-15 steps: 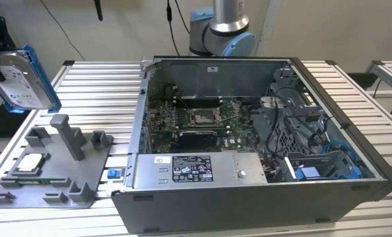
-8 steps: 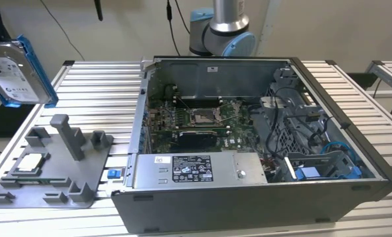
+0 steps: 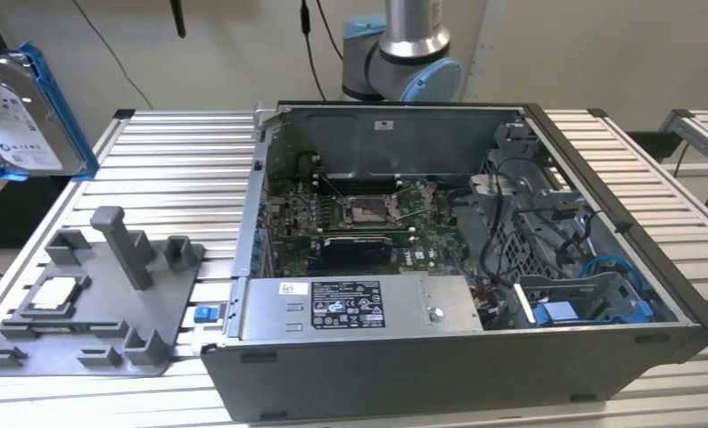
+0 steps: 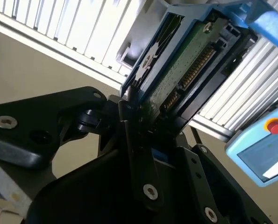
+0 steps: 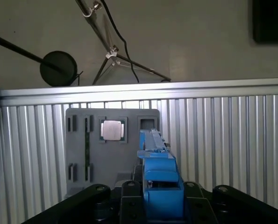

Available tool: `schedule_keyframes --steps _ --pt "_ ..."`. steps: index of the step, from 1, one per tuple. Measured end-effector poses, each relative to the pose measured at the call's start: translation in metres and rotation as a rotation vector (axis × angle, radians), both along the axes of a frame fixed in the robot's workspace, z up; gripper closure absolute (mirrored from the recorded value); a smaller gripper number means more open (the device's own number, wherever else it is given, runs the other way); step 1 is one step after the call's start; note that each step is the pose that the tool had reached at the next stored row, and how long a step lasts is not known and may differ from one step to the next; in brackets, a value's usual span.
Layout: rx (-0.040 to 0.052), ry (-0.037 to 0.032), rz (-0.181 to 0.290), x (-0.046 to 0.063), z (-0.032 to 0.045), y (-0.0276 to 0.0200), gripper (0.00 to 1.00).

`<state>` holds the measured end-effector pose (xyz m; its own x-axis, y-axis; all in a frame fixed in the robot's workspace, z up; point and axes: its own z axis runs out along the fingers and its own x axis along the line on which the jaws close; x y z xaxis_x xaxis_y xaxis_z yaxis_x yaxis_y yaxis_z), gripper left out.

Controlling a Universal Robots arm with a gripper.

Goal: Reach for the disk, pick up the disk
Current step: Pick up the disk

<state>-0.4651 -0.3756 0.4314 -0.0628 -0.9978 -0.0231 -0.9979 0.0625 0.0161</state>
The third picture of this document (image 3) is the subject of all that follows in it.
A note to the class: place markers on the neighbouring metal slat table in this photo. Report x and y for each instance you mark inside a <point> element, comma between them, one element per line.
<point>707,129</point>

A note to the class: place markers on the blue case latch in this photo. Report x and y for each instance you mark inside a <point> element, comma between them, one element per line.
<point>206,313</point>

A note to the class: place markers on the black expansion slot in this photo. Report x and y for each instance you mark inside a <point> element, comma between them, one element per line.
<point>366,230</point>

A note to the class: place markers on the metal locking lever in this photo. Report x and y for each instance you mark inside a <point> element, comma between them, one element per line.
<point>334,185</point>

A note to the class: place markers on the green motherboard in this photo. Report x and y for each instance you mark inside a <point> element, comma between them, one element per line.
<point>436,249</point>

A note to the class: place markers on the black RAM slot row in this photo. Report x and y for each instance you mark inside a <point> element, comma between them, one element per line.
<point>359,180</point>

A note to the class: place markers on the silver power supply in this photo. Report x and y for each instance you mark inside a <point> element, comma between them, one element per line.
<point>412,307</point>

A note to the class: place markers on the black white wall sticker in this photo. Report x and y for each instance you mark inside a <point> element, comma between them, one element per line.
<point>384,125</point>

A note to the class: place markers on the small white sticker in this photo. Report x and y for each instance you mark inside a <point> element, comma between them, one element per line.
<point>291,288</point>

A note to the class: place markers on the hard disk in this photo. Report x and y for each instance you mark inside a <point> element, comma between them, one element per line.
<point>20,111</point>

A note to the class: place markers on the open grey PC case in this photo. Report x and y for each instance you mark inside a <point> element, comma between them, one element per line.
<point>390,379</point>

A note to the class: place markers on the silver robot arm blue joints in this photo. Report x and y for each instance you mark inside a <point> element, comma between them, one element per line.
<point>416,27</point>

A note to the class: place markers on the black graphics card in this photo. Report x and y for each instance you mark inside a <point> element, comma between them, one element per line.
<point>356,252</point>

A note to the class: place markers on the small black box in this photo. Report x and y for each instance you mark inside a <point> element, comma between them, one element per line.
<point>654,147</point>

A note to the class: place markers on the grey disk bay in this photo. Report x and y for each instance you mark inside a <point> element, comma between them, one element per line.
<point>591,294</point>

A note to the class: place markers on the large black background object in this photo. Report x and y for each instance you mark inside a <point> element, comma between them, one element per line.
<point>8,214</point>

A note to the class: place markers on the grey parts rack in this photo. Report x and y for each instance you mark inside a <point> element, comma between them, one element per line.
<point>110,303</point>

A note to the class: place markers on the grey metal drive cage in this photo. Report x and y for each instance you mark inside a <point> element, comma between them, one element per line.
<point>532,232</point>

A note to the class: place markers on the silver CPU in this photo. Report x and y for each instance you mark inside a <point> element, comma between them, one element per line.
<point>58,292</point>

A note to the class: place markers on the black power supply label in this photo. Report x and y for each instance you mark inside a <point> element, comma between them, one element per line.
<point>346,304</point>

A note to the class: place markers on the CPU socket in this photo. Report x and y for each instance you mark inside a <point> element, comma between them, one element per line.
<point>368,209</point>

